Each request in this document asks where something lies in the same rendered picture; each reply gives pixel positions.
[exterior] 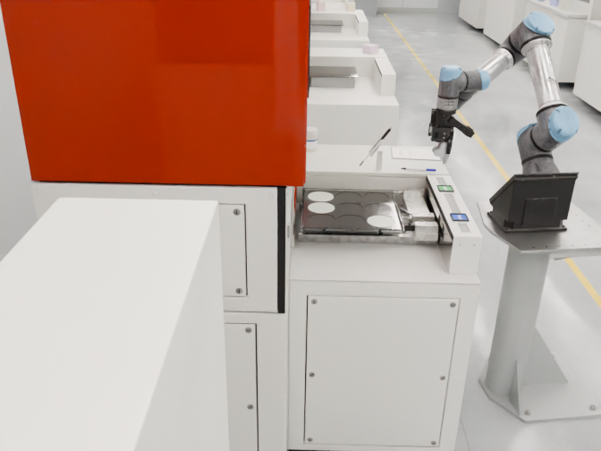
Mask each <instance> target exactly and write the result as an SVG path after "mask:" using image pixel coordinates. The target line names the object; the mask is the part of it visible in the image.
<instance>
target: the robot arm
mask: <svg viewBox="0 0 601 451"><path fill-rule="evenodd" d="M554 30H555V25H554V21H553V20H552V19H551V18H550V17H549V16H547V15H546V14H545V13H542V12H532V13H530V14H529V15H528V16H526V17H525V18H524V19H523V21H522V22H521V23H520V24H519V25H518V26H517V27H516V28H515V29H514V30H513V31H512V32H511V33H510V34H509V36H508V37H507V38H506V39H505V41H504V42H503V43H502V45H501V46H500V47H499V48H497V49H496V51H495V52H494V53H493V55H492V56H491V57H490V58H489V59H488V60H487V61H485V62H484V63H483V64H482V65H481V66H480V67H479V68H478V69H476V70H471V71H462V70H461V67H460V66H458V65H444V66H443V67H442V68H441V72H440V76H439V85H438V93H437V102H436V108H432V111H431V119H430V123H429V127H428V136H431V138H430V139H431V141H435V142H438V145H437V146H435V147H433V148H432V152H433V153H434V155H435V156H437V157H442V158H443V164H445V163H446V161H447V160H448V158H449V156H450V154H451V150H452V145H453V136H454V127H455V128H457V129H458V130H459V131H461V132H462V133H463V134H464V135H465V136H467V137H470V138H471V137H472V136H473V135H474V134H475V132H474V130H473V129H472V128H471V127H469V126H467V125H466V124H464V123H463V122H461V121H460V120H458V119H457V118H455V117H454V116H453V115H454V114H456V111H457V110H459V109H460V108H461V107H462V106H463V105H464V104H465V103H466V102H468V101H469V100H470V99H471V98H472V97H473V96H475V95H476V94H477V93H478V92H479V91H481V90H485V89H487V88H488V87H489V84H490V81H492V80H493V79H494V78H495V77H497V76H498V75H499V74H500V73H501V72H503V71H507V70H509V69H511V68H512V67H513V66H514V65H516V64H517V63H518V62H520V61H521V60H523V59H524V58H526V57H527V60H528V64H529V71H530V75H531V79H532V82H533V87H534V90H535V94H536V98H537V103H538V111H537V112H536V118H537V121H538V122H537V123H530V124H529V125H525V126H524V127H522V128H521V129H520V130H519V131H518V133H517V137H516V138H517V146H518V148H519V152H520V157H521V165H522V173H523V174H543V173H561V172H560V171H559V169H558V168H557V166H556V164H555V163H554V158H553V154H552V151H553V150H555V149H556V148H558V147H559V146H561V145H562V144H564V143H565V142H566V141H568V140H570V139H571V138H572V137H573V136H574V135H575V134H576V133H577V131H578V129H579V127H580V120H579V118H578V115H577V114H576V113H574V112H573V111H574V110H573V109H572V108H570V107H568V105H567V104H565V103H563V101H562V97H561V93H560V90H559V86H558V82H557V79H556V75H555V71H554V65H553V61H552V56H551V53H550V48H551V47H552V45H553V43H552V39H551V35H552V34H553V33H554ZM430 126H431V127H432V128H431V132H429V130H430Z"/></svg>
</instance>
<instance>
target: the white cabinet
mask: <svg viewBox="0 0 601 451"><path fill-rule="evenodd" d="M479 290H480V285H457V284H417V283H378V282H339V281H300V280H289V328H288V424H287V449H289V451H454V448H455V442H456V437H457V430H458V425H459V419H460V413H461V403H462V398H463V391H464V386H465V380H466V374H467V369H468V363H469V357H470V347H471V341H472V335H473V329H474V324H475V318H476V312H477V307H478V297H479Z"/></svg>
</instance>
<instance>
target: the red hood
mask: <svg viewBox="0 0 601 451"><path fill-rule="evenodd" d="M0 5H1V11H2V15H3V21H4V30H5V36H6V40H7V46H8V51H9V56H10V61H11V66H12V71H13V80H14V86H15V91H16V96H17V101H18V106H19V111H20V117H21V126H22V131H23V136H24V141H25V146H26V151H27V157H28V161H29V167H30V176H31V181H65V182H107V183H192V184H234V185H277V186H298V187H303V186H304V183H306V163H307V132H308V101H309V62H310V21H311V0H0Z"/></svg>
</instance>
